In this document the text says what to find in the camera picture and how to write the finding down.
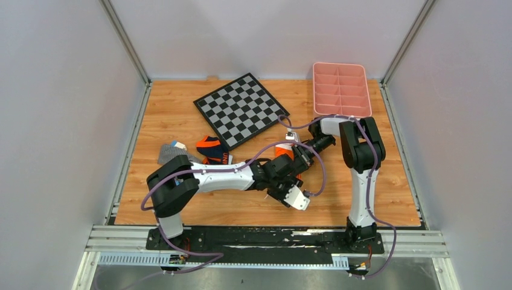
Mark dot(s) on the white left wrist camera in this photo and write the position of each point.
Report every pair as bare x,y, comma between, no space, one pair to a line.
295,198

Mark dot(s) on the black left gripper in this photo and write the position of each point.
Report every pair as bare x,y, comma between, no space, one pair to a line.
292,180

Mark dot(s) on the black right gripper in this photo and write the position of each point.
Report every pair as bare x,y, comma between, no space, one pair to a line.
303,160

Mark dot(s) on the pink compartment tray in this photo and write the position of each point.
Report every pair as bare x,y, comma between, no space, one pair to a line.
341,89

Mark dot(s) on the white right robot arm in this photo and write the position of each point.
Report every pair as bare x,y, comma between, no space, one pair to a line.
363,152

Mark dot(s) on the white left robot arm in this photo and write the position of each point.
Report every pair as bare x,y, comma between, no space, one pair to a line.
172,186

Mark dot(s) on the white slotted cable duct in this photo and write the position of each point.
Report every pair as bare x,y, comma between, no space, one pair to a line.
170,259

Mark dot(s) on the grey striped underwear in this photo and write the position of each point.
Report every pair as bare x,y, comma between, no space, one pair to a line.
168,152

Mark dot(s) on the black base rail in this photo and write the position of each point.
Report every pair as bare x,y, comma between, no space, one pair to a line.
270,244

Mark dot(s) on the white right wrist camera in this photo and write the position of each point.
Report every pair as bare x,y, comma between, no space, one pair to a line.
291,135

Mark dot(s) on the black white checkerboard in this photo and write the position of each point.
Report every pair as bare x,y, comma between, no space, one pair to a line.
240,110

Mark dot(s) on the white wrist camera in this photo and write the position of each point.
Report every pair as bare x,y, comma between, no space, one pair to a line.
291,135
295,198

